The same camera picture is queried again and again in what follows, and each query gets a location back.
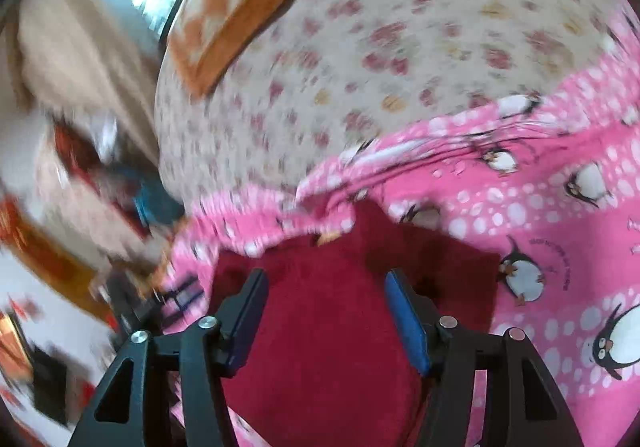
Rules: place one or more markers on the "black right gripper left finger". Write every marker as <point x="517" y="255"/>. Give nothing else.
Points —
<point x="130" y="406"/>

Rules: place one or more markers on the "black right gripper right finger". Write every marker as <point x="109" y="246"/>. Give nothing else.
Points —
<point x="523" y="405"/>

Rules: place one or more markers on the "dark red small garment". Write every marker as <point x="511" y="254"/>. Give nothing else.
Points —
<point x="327" y="367"/>

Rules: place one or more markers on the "teal blue bag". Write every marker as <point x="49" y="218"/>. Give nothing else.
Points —
<point x="155" y="206"/>

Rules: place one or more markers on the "pink penguin print blanket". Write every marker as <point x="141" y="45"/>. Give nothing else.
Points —
<point x="550" y="184"/>

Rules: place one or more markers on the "beige curtain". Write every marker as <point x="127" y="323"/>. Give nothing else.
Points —
<point x="92" y="57"/>

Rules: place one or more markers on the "floral cream bed sheet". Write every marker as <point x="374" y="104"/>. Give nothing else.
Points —
<point x="328" y="75"/>

